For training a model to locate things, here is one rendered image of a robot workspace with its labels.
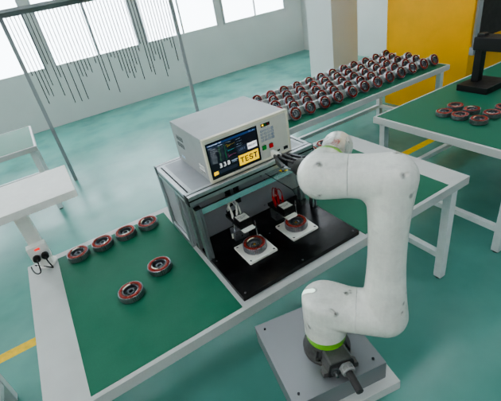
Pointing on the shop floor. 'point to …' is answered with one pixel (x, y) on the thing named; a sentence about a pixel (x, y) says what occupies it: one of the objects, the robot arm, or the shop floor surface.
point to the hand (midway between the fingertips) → (276, 154)
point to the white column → (332, 33)
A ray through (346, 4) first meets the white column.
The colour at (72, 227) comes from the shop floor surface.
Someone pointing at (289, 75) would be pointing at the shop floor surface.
